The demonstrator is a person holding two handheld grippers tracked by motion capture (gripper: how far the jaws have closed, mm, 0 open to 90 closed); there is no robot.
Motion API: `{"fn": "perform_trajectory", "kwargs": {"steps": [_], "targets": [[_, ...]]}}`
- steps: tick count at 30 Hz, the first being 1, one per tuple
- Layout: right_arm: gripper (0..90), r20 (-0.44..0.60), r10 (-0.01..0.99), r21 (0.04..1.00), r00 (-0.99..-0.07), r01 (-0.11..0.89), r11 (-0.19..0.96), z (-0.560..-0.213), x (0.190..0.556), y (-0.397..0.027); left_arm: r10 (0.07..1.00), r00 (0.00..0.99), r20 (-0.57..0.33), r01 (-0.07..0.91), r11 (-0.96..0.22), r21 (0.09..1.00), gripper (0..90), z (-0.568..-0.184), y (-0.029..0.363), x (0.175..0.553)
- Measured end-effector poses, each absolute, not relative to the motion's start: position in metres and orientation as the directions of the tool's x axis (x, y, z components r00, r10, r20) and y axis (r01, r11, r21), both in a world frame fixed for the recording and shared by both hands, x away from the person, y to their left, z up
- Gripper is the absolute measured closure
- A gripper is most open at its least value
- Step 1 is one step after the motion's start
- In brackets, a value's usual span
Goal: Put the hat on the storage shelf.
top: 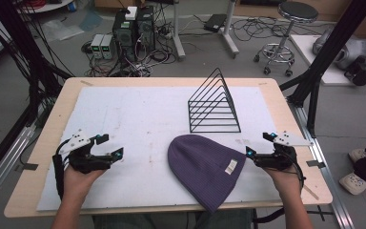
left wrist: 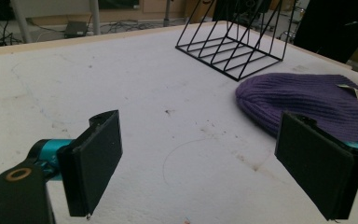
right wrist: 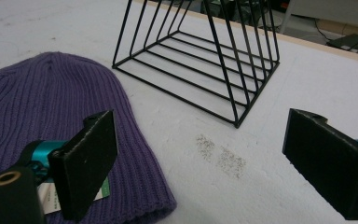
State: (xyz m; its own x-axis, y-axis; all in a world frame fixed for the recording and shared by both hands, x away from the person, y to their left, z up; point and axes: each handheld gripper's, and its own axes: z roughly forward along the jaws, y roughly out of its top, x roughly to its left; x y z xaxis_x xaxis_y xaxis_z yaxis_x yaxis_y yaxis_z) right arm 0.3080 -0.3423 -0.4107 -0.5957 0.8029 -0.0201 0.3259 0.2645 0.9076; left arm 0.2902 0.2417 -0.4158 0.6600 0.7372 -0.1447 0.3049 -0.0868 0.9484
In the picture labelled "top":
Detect white table mat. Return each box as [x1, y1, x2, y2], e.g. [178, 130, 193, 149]
[35, 85, 282, 213]

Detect black frame post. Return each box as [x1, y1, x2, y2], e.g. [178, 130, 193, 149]
[278, 0, 366, 138]
[0, 0, 65, 189]

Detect white platform board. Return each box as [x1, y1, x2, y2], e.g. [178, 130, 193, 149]
[289, 33, 366, 87]

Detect tangle of computer cables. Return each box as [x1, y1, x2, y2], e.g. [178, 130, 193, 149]
[83, 41, 176, 78]

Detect black round stool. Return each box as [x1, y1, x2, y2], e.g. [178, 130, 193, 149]
[253, 1, 319, 77]

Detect grey power supply unit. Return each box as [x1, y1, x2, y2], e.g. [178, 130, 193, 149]
[90, 33, 105, 60]
[101, 33, 117, 61]

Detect black wrist strap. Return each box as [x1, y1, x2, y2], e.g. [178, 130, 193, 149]
[51, 139, 71, 202]

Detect black device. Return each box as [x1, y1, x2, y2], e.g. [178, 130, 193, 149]
[343, 56, 366, 87]

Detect black wire file rack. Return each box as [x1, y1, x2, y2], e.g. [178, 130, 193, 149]
[187, 67, 242, 135]

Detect person's left hand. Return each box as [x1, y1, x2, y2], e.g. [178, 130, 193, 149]
[62, 163, 108, 203]

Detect black computer tower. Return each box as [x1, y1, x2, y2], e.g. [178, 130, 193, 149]
[135, 5, 156, 53]
[112, 10, 138, 62]

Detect grey robot shell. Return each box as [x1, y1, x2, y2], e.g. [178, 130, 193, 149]
[312, 29, 366, 72]

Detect person's right hand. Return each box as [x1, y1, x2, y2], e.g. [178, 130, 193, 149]
[264, 165, 305, 199]

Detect clear plastic sheet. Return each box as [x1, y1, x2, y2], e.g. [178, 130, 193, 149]
[40, 18, 86, 42]

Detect white box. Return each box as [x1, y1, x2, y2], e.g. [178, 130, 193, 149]
[125, 6, 138, 21]

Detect person's jeans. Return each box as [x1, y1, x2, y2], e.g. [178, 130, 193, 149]
[91, 209, 253, 229]

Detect black flat box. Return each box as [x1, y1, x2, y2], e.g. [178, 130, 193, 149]
[203, 12, 228, 33]

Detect tangle of black floor cables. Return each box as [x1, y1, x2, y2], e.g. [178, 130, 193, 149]
[231, 14, 301, 43]

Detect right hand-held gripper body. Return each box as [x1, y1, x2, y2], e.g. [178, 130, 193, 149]
[253, 130, 315, 172]

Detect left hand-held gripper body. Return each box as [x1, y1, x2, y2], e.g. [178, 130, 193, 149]
[56, 128, 113, 175]

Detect white desk leg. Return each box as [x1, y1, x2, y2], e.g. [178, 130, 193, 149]
[171, 0, 187, 62]
[220, 0, 240, 59]

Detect purple knitted beanie hat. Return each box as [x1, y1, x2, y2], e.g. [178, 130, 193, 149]
[167, 134, 248, 214]

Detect white round table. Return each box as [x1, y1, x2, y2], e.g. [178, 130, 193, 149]
[16, 0, 74, 14]

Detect aluminium rail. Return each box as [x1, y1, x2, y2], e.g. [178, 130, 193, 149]
[0, 124, 38, 214]
[289, 102, 356, 229]

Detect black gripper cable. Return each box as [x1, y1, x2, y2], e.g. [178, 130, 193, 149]
[292, 152, 307, 194]

